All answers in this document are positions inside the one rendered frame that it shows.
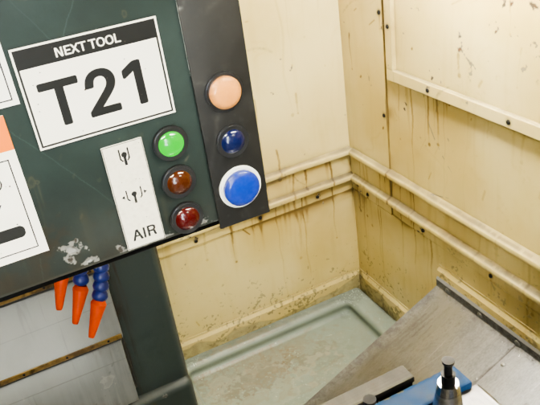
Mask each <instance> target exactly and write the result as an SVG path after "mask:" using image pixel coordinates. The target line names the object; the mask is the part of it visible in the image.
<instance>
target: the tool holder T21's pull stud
mask: <svg viewBox="0 0 540 405"><path fill-rule="evenodd" d="M442 364H443V365H444V369H443V370H442V371H441V384H442V385H443V386H444V387H454V386H455V384H456V372H455V371H454V370H453V369H452V366H454V364H455V359H454V358H453V357H451V356H444V357H442Z"/></svg>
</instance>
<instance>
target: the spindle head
mask: <svg viewBox="0 0 540 405"><path fill-rule="evenodd" d="M153 15H155V16H156V20H157V27H158V31H159V35H160V39H161V43H162V50H163V54H164V58H165V62H166V69H167V73H168V77H169V81H170V88H171V92H172V96H173V100H174V107H175V111H176V112H173V113H170V114H167V115H164V116H161V117H156V118H154V119H150V120H147V121H142V122H139V123H136V124H134V125H129V126H125V127H123V128H119V129H114V130H112V131H109V132H106V133H101V134H98V135H95V136H92V137H87V138H85V139H81V140H78V141H73V142H70V143H67V144H64V145H60V146H56V147H54V148H50V149H45V150H43V151H40V148H39V144H38V142H37V139H36V136H35V132H34V130H33V126H32V123H31V119H30V117H29V114H28V111H27V107H26V105H25V102H24V99H23V95H22V92H21V89H20V87H19V84H18V80H17V77H16V75H15V72H14V68H13V65H12V62H11V59H10V55H9V52H8V50H10V49H14V48H17V47H23V46H27V45H31V44H34V43H41V42H44V41H48V40H51V39H57V38H61V37H64V36H68V35H74V34H78V33H81V32H85V31H91V30H95V29H99V28H102V27H108V26H112V25H116V24H119V23H125V22H129V21H133V20H136V19H139V18H146V17H149V16H153ZM0 44H1V46H2V50H3V53H4V56H5V59H6V63H7V66H8V68H9V71H10V75H11V78H12V80H13V83H14V87H15V90H16V92H17V95H18V99H19V102H20V104H17V105H13V106H10V107H7V108H1V109H0V116H1V115H3V117H4V120H5V122H6V127H7V129H8V132H9V134H10V139H11V140H12V143H13V146H14V150H15V152H16V155H17V158H18V162H19V164H20V166H21V169H22V173H23V176H24V178H25V181H26V184H27V187H28V190H29V192H30V195H31V199H32V202H33V204H34V207H35V210H36V213H37V216H38V218H39V222H40V225H41V228H42V230H43V234H44V236H45V239H46V241H47V246H48V248H49V251H46V252H42V253H39V254H37V255H34V256H30V257H27V258H25V259H22V260H18V261H16V262H14V263H11V264H7V265H4V266H1V267H0V302H3V301H6V300H9V299H11V298H14V297H17V296H20V295H23V294H25V293H28V292H31V291H34V290H36V289H38V288H42V287H45V286H48V285H49V284H54V283H56V282H59V281H61V280H65V279H67V278H69V277H72V276H76V275H79V274H80V273H83V272H87V271H90V270H92V269H94V268H98V267H101V266H103V265H106V264H110V263H112V262H114V261H117V260H121V259H124V258H125V257H128V256H132V255H134V254H137V253H139V252H143V251H145V250H148V249H150V248H155V247H156V246H159V245H162V244H164V243H168V242H170V241H173V240H176V239H179V238H182V237H184V236H187V235H190V234H193V233H195V232H198V231H201V230H204V229H207V228H209V227H213V226H215V225H218V224H219V218H218V214H217V210H216V205H215V197H214V193H213V189H212V185H211V177H210V173H209V168H208V164H207V156H206V152H205V148H204V143H203V135H202V131H201V127H200V123H199V118H198V110H197V106H196V102H195V98H194V89H193V85H192V81H191V77H190V70H189V66H188V62H187V57H186V49H185V45H184V41H183V37H182V29H181V25H180V20H179V16H178V8H177V4H176V0H0ZM168 125H175V126H178V127H179V128H181V129H182V130H183V131H184V132H185V133H186V135H187V137H188V147H187V149H186V152H185V153H184V154H183V155H182V156H181V157H180V158H178V159H176V160H174V161H164V160H162V159H160V158H159V157H158V156H157V155H156V154H155V152H154V151H153V138H154V136H155V134H156V133H157V131H158V130H159V129H161V128H163V127H165V126H168ZM137 137H141V139H142V143H143V146H144V151H145V156H146V160H147V163H148V167H149V172H150V177H151V180H152V183H153V189H154V193H155V196H156V200H157V206H158V210H159V213H160V216H161V220H162V226H163V230H164V233H165V238H164V239H160V240H157V241H154V242H152V243H148V244H146V245H143V246H141V247H137V248H134V249H132V250H129V249H128V247H127V243H126V241H125V235H124V232H123V229H122V226H121V221H120V218H119V215H118V211H117V206H116V204H115V200H114V197H113V192H112V189H111V186H110V182H109V180H108V174H107V171H106V168H105V165H104V159H103V157H102V153H101V151H100V149H102V148H104V147H107V146H110V145H115V144H118V143H121V142H124V141H128V140H132V139H134V138H137ZM176 165H185V166H189V167H190V168H191V169H192V170H193V171H194V173H195V176H196V183H195V186H194V189H193V190H192V191H191V192H190V193H189V194H188V195H187V196H186V197H183V198H171V197H170V196H168V195H167V194H166V193H165V192H164V190H163V189H162V177H163V175H164V173H165V172H166V171H167V170H168V169H169V168H170V167H172V166H176ZM187 201H191V202H194V203H197V204H198V205H199V206H200V207H201V208H202V211H203V220H202V223H201V225H200V226H199V227H198V228H197V229H196V230H195V231H193V232H191V233H188V234H182V233H178V232H176V231H175V230H174V229H173V228H172V226H171V224H170V215H171V212H172V211H173V209H174V208H175V207H176V206H177V205H178V204H180V203H183V202H187Z"/></svg>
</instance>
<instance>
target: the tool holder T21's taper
mask: <svg viewBox="0 0 540 405"><path fill-rule="evenodd" d="M432 405H464V404H463V399H462V395H461V391H460V383H459V380H458V379H457V378H456V384H455V386H454V387H444V386H443V385H442V384H441V376H440V377H439V378H438V380H437V384H436V392H435V396H434V400H433V404H432Z"/></svg>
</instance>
